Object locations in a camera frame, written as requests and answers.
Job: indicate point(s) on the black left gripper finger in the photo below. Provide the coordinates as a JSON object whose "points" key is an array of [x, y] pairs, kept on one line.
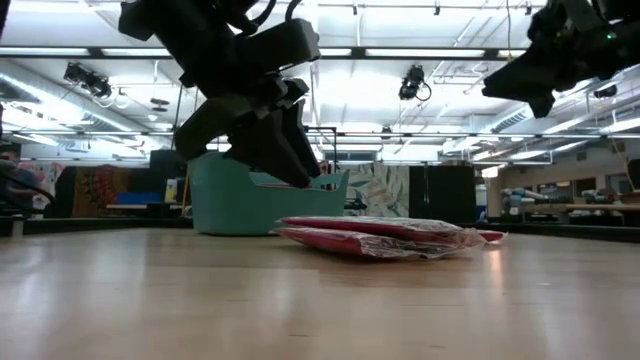
{"points": [[306, 140], [270, 147]]}

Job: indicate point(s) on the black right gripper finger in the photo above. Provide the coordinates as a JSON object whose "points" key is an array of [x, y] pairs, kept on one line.
{"points": [[530, 70], [542, 95]]}

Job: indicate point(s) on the teal plastic basket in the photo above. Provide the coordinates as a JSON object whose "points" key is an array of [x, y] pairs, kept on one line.
{"points": [[225, 205]]}

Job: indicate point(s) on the leaf-patterned panel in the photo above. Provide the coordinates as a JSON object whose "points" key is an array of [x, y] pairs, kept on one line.
{"points": [[382, 192]]}

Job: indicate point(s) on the black screen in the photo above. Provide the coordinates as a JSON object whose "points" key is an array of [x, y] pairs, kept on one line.
{"points": [[167, 170]]}

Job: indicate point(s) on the wooden background table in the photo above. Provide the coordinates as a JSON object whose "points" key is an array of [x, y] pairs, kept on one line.
{"points": [[575, 207]]}

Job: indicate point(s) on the black cabinet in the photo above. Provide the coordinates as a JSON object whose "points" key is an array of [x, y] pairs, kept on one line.
{"points": [[442, 190]]}

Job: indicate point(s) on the blue box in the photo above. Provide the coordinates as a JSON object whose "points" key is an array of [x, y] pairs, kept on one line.
{"points": [[137, 198]]}

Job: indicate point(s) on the dark red patterned tapestry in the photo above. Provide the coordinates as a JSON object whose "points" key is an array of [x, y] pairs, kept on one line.
{"points": [[100, 190]]}

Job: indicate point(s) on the floral fabric panel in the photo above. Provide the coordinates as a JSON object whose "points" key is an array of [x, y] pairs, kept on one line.
{"points": [[50, 175]]}

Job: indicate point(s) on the person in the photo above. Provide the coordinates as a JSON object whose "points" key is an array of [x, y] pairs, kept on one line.
{"points": [[20, 187]]}

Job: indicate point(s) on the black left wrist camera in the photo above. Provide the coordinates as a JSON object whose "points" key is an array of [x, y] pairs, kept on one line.
{"points": [[280, 45]]}

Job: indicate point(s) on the black overhead frame beam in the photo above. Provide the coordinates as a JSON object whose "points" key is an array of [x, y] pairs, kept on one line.
{"points": [[357, 52]]}

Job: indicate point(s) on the black ceiling-mounted camera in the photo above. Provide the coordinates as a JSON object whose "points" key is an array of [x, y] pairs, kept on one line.
{"points": [[412, 82], [87, 80]]}

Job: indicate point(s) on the black aluminium table frame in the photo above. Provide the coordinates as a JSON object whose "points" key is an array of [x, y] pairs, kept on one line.
{"points": [[100, 226]]}

